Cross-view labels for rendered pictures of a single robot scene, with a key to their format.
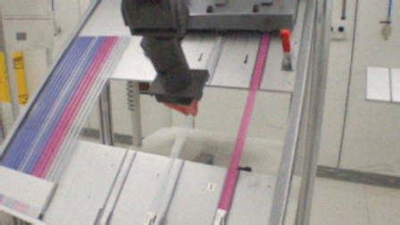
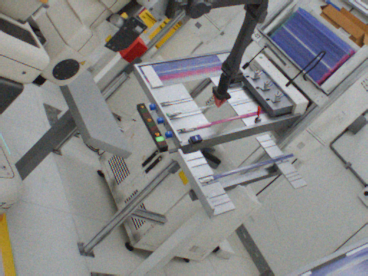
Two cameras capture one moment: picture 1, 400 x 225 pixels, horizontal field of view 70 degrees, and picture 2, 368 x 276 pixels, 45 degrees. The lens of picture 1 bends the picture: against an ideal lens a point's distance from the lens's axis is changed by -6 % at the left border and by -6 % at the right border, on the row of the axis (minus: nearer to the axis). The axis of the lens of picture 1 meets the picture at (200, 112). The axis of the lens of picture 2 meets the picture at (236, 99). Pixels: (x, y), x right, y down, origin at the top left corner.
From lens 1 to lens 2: 1.75 m
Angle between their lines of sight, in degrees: 19
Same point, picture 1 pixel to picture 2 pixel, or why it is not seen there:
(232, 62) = (245, 107)
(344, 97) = (334, 247)
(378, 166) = not seen: outside the picture
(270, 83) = (246, 120)
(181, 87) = (220, 93)
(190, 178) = (198, 116)
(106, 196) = (173, 100)
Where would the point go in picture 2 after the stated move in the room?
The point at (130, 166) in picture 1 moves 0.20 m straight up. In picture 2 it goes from (187, 101) to (213, 75)
